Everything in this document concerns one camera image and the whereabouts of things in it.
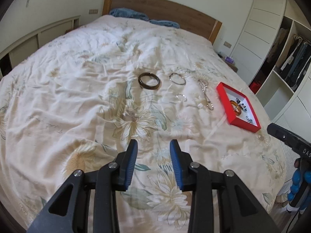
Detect dark beaded bracelet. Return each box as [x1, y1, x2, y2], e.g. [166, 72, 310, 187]
[234, 98, 249, 113]

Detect amber orange bangle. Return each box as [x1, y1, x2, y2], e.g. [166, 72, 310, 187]
[230, 99, 243, 116]

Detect red jewelry box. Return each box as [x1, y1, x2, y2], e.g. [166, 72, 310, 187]
[216, 82, 261, 133]

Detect twisted silver hoop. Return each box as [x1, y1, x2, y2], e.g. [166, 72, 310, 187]
[176, 94, 188, 102]

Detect dark brown bangle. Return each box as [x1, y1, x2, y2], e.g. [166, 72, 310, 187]
[138, 73, 161, 90]

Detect thin silver bangle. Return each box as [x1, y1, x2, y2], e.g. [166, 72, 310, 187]
[169, 73, 187, 86]

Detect red bag in closet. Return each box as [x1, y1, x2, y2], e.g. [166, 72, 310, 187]
[249, 81, 261, 94]

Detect open closet shelving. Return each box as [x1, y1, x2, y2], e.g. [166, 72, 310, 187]
[249, 15, 311, 151]

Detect hanging clothes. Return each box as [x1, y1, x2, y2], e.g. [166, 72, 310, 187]
[265, 28, 310, 91]

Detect wooden nightstand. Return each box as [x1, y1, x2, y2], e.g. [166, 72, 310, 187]
[218, 54, 238, 73]

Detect floral beige bed quilt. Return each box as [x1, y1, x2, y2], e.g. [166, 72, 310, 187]
[1, 15, 286, 232]

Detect purple tissue box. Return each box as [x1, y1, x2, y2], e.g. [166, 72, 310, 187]
[225, 56, 235, 64]

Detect white wardrobe door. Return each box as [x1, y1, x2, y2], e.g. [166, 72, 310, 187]
[231, 0, 286, 85]

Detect wooden headboard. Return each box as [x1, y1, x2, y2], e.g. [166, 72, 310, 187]
[102, 0, 222, 43]

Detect blue pillow right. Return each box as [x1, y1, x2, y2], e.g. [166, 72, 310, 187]
[149, 19, 180, 29]

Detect silver chain necklace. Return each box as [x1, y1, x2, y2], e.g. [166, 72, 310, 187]
[197, 79, 215, 110]

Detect right wall switch plate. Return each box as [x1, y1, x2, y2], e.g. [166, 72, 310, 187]
[224, 42, 232, 48]

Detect wall switch plate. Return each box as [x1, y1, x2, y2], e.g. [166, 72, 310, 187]
[224, 42, 232, 48]
[89, 9, 99, 14]

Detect low white wall cabinet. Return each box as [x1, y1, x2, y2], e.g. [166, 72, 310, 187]
[1, 15, 80, 77]

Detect left wall switch plate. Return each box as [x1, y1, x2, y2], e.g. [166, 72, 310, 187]
[89, 9, 99, 14]

